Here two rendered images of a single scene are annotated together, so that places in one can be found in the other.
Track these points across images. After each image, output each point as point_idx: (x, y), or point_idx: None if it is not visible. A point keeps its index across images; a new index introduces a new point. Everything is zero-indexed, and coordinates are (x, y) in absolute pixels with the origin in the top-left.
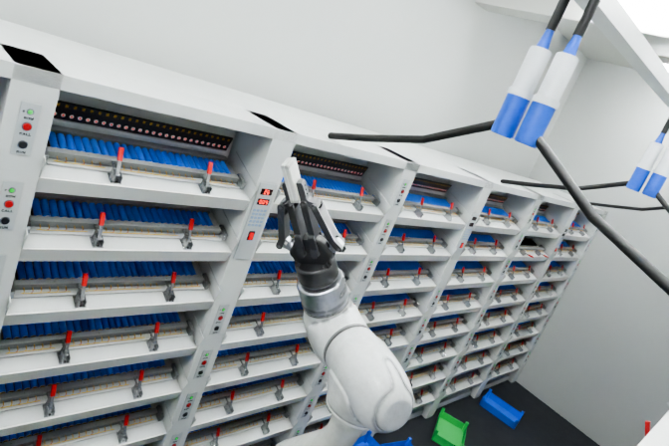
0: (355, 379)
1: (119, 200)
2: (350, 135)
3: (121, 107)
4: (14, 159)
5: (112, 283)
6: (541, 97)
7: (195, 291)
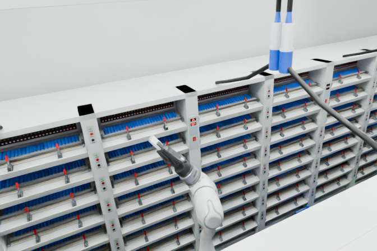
0: (197, 210)
1: None
2: (222, 81)
3: None
4: (92, 145)
5: (147, 172)
6: (281, 49)
7: None
